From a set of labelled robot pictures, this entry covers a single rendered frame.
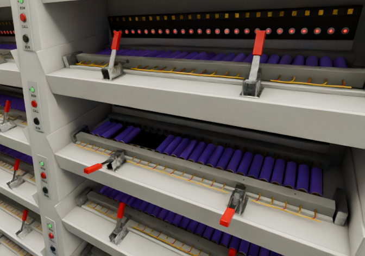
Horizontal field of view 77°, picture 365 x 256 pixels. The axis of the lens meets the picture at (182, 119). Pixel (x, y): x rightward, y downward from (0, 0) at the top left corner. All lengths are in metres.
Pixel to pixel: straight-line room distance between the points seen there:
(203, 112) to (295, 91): 0.13
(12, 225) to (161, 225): 0.64
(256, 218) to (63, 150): 0.46
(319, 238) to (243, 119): 0.20
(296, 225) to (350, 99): 0.20
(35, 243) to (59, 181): 0.35
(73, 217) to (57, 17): 0.50
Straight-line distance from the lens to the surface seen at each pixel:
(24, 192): 0.89
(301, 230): 0.41
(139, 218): 0.62
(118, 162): 0.51
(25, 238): 1.02
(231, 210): 0.37
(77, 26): 0.66
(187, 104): 0.36
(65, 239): 0.79
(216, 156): 0.48
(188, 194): 0.43
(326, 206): 0.42
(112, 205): 0.67
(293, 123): 0.33
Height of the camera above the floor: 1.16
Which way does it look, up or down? 15 degrees down
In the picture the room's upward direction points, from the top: 3 degrees clockwise
